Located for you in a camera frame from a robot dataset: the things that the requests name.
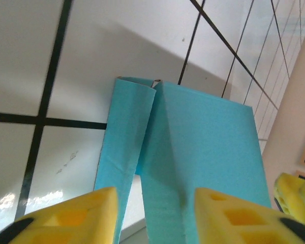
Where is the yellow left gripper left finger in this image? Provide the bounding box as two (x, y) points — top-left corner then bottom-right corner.
(0, 187), (120, 244)

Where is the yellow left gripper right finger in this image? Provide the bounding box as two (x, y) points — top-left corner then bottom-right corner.
(194, 187), (305, 244)

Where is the teal and white paper box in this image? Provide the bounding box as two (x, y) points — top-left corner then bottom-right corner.
(93, 76), (273, 244)

